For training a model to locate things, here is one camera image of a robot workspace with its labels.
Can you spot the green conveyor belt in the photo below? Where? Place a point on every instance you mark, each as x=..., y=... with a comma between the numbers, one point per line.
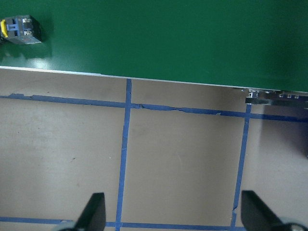
x=256, y=45

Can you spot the yellow push button switch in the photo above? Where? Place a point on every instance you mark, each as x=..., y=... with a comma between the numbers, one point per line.
x=21, y=29

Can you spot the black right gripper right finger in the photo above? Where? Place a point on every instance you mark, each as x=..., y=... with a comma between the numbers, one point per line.
x=256, y=215

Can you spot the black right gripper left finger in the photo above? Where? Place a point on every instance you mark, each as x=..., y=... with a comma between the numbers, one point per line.
x=93, y=216

